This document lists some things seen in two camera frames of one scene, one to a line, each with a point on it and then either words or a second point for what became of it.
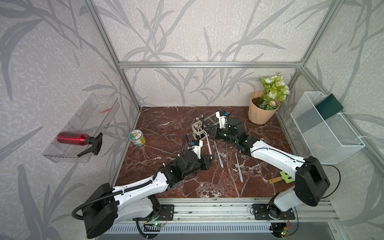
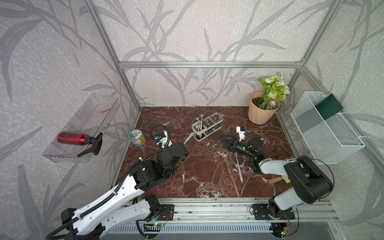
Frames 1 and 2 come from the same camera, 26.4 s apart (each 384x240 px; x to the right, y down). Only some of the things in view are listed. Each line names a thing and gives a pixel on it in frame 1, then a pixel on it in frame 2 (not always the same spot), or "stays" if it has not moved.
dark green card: [329, 107] stays
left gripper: [205, 163] -> [184, 153]
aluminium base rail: [239, 210] stays
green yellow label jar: [137, 137] stays
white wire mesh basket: [332, 140] stays
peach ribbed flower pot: [256, 114] stays
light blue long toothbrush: [219, 157] -> [189, 138]
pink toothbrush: [209, 145] -> [202, 116]
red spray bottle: [81, 139] stays
